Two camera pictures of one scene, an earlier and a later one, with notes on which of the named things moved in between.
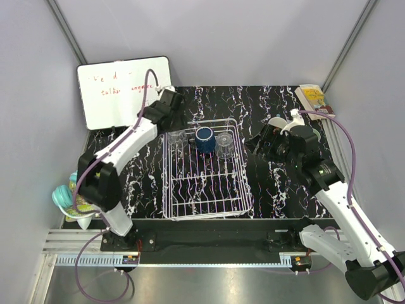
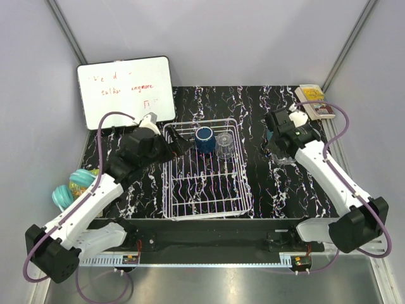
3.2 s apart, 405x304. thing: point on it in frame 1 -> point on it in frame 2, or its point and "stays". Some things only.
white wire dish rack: [204, 172] stays
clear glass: [224, 145] stays
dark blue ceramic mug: [204, 140] stays
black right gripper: [271, 135] -> [273, 137]
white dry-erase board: [112, 93] stays
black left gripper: [181, 123] -> [181, 145]
